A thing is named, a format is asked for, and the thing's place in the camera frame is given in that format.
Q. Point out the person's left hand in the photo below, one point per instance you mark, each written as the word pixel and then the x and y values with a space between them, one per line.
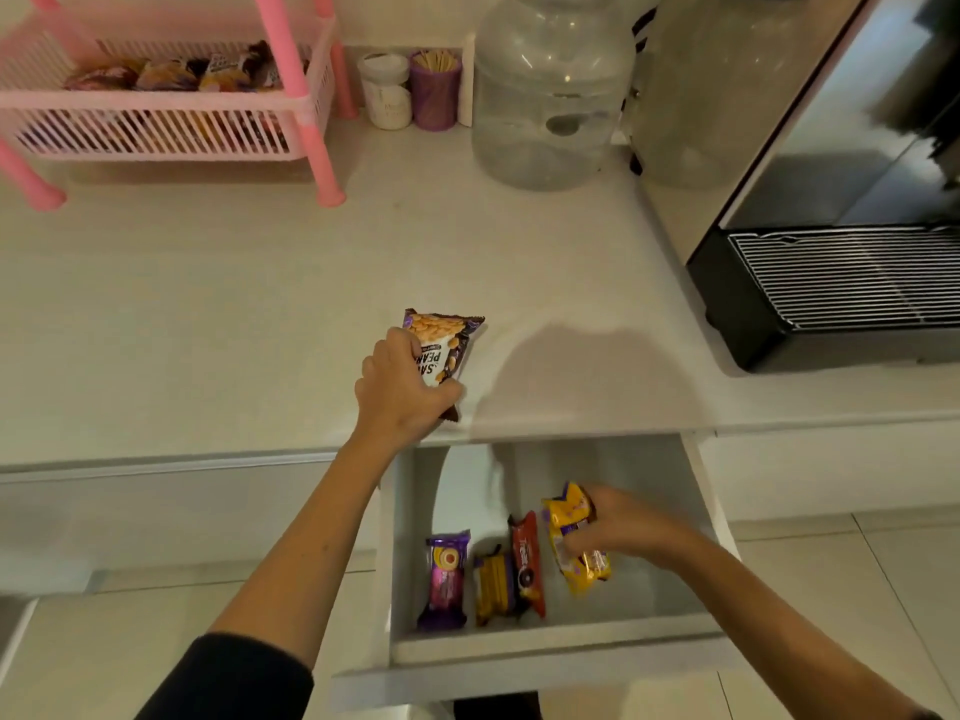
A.
pixel 394 401

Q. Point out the person's right hand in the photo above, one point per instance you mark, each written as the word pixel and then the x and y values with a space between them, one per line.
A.
pixel 637 528

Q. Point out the yellow biscuit packet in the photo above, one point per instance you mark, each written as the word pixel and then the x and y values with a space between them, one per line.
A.
pixel 585 573

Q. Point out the white pull-out drawer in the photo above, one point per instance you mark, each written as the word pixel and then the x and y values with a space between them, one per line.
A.
pixel 637 599

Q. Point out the brown white-label snack packet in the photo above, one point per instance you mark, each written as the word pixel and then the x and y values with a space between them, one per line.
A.
pixel 446 348

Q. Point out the red brown biscuit packet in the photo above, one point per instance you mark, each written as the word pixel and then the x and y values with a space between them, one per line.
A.
pixel 527 566

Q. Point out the purple biscuit packet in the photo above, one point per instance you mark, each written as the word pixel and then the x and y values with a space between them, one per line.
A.
pixel 446 581

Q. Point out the pink two-tier plastic rack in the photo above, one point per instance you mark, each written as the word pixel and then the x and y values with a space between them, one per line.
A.
pixel 289 59

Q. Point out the rows of mixed snack packets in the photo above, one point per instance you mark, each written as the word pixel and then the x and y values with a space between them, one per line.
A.
pixel 165 74

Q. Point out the person's left forearm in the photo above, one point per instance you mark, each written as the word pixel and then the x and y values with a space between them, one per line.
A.
pixel 315 547

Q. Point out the person's right forearm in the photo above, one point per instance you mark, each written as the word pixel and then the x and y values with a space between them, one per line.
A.
pixel 787 637

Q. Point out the person's black trousers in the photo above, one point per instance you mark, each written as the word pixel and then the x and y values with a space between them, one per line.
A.
pixel 495 708

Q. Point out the white cabinet front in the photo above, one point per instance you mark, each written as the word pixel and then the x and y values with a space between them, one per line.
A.
pixel 150 517

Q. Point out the purple toothpick cup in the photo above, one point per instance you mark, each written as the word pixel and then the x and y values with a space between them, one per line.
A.
pixel 435 101

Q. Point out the small white jar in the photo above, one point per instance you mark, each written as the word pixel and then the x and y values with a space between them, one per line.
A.
pixel 385 97

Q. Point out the metal drip tray grille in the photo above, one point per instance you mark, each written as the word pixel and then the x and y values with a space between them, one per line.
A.
pixel 847 281

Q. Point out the white salt shaker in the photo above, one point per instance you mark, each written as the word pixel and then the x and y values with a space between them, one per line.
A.
pixel 466 82

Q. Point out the black left sleeve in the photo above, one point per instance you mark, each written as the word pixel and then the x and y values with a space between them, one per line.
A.
pixel 225 682

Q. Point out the bundle of wooden toothpicks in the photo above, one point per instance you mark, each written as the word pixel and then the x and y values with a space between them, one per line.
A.
pixel 435 59

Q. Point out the steel and black drinks appliance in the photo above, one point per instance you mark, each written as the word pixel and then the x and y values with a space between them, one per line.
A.
pixel 712 89

